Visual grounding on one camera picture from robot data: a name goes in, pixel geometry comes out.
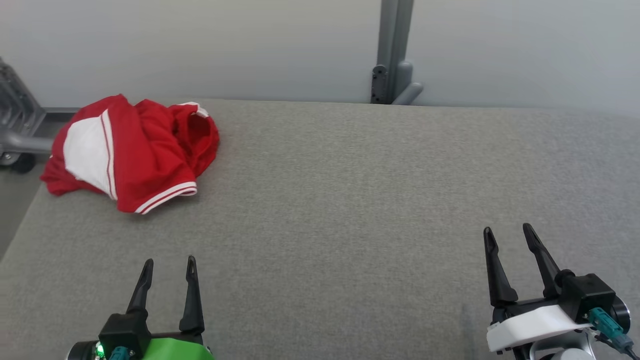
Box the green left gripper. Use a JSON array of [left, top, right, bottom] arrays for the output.
[[126, 255, 216, 360]]

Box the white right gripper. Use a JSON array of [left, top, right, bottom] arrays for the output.
[[482, 223, 594, 354]]

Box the grey partition post with bracket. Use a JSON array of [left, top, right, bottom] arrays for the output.
[[370, 0, 425, 106]]

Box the right camera cable teal plug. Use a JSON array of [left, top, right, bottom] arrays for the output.
[[587, 307, 640, 360]]

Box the red Bulls basketball jersey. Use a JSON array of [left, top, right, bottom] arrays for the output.
[[40, 94, 199, 215]]

